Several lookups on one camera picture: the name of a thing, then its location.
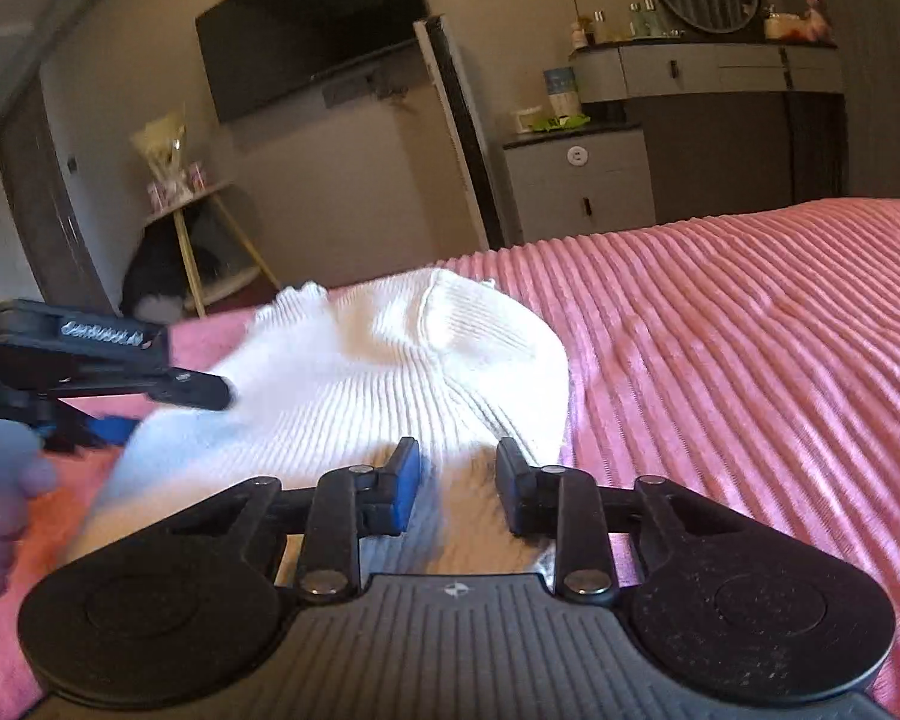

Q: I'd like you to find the yellow-legged side table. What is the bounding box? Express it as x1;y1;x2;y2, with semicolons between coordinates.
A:
144;181;283;319

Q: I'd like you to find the grey vanity desk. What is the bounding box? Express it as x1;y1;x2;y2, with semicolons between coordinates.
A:
571;39;848;223

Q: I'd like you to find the wrapped flower bouquet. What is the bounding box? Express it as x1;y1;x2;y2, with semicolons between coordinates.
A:
130;109;206;211

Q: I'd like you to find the black wall television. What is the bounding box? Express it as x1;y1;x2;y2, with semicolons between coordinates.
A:
194;0;427;124

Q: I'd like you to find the tall standing mirror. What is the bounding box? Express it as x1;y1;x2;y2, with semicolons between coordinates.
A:
414;15;507;250

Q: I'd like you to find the pink ribbed bedspread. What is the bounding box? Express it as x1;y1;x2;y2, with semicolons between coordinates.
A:
0;199;900;718

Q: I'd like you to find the blue white box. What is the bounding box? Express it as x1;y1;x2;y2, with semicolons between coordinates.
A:
543;67;582;119

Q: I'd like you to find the black and white bag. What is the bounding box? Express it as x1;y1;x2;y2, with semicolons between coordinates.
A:
118;215;190;323

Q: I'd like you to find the grey drawer cabinet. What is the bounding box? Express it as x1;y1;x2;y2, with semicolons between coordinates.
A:
504;127;656;242

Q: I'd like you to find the person's left hand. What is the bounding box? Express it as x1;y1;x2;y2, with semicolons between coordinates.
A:
0;419;58;595

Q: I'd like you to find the white knit garment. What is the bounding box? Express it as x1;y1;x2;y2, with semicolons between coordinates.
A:
69;268;569;574

